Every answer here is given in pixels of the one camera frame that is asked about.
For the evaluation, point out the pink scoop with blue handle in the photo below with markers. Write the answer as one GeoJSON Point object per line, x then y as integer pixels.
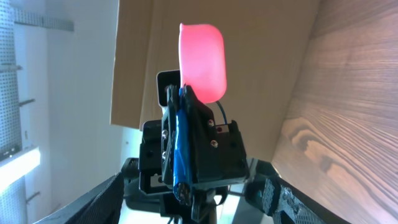
{"type": "Point", "coordinates": [203, 68]}

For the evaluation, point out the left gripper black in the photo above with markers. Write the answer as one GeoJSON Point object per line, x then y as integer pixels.
{"type": "Point", "coordinates": [211, 167]}

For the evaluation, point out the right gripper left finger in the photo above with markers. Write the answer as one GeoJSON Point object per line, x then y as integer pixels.
{"type": "Point", "coordinates": [101, 205]}

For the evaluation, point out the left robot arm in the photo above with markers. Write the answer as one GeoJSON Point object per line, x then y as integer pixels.
{"type": "Point", "coordinates": [202, 203]}

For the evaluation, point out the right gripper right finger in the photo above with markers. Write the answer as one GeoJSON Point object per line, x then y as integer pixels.
{"type": "Point", "coordinates": [285, 204]}

